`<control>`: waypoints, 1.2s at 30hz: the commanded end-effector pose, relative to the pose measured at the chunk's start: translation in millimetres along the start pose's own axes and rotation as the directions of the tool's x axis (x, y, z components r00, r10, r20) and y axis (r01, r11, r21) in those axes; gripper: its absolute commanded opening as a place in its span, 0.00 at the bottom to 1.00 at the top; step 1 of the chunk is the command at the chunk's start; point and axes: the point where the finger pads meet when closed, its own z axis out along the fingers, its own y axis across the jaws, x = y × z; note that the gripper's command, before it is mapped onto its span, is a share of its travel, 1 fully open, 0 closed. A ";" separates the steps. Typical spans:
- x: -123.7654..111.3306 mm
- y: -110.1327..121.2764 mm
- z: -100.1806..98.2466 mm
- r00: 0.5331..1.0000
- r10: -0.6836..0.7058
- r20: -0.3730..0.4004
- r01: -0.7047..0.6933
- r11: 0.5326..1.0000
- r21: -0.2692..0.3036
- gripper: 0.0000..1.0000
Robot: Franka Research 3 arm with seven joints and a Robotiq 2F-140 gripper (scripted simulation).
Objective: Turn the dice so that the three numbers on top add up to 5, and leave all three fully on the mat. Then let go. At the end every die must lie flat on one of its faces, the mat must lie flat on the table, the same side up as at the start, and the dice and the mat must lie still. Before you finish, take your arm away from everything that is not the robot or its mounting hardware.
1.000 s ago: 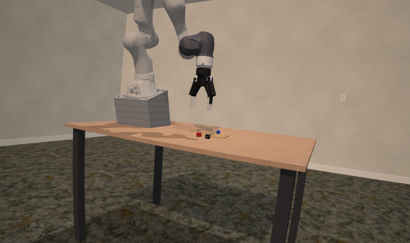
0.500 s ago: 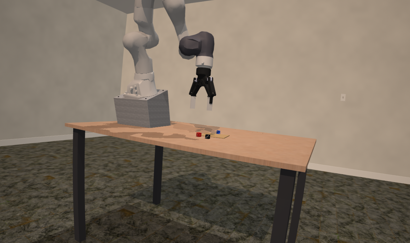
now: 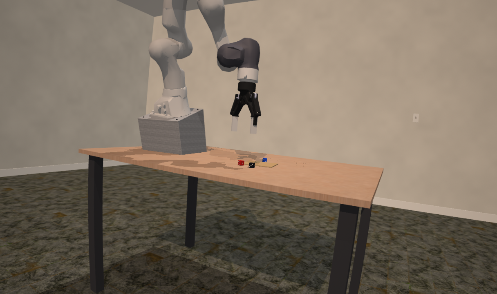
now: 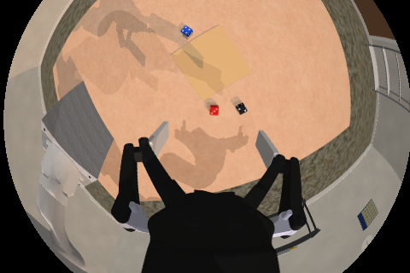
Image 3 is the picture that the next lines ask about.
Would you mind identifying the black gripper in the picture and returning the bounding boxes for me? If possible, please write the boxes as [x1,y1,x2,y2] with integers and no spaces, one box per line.
[230,82,261,134]

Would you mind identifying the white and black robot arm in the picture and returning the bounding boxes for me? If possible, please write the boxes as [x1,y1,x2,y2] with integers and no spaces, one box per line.
[149,0,260,118]

